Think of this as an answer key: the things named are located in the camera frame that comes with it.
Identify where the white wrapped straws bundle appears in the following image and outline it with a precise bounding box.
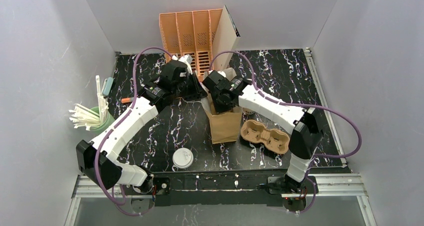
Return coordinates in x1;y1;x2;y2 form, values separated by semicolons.
68;75;109;131

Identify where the teal eraser case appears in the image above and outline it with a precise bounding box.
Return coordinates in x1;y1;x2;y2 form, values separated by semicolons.
101;77;114;97

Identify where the white paper coffee cup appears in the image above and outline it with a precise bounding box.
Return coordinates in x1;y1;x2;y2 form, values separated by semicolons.
242;107;255;115

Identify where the brown paper takeout bag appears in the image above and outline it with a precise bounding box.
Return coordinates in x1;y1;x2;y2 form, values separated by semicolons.
201;88;242;144

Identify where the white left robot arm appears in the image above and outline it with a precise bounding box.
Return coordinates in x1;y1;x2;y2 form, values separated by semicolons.
76;55;207;190

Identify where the orange desktop file organizer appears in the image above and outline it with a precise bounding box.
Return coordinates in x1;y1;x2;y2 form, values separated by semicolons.
159;9;223;82

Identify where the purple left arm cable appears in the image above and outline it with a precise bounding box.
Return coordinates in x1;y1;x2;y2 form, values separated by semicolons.
93;46;175;217

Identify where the white plastic cup lid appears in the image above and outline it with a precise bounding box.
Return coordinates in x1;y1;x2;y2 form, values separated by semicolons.
172;147;194;169

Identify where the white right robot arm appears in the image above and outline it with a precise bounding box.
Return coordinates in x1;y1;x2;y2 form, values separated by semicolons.
202;70;323;184

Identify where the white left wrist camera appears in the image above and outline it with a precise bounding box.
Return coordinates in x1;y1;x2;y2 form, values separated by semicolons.
171;54;193;75

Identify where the green cup holder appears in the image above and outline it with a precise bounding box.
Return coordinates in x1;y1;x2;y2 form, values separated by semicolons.
89;111;115;133

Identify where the white board panel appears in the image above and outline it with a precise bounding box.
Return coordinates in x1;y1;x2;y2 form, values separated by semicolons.
212;5;241;71

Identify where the orange grey highlighter pen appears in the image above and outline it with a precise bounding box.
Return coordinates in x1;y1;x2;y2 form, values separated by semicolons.
120;97;134;104

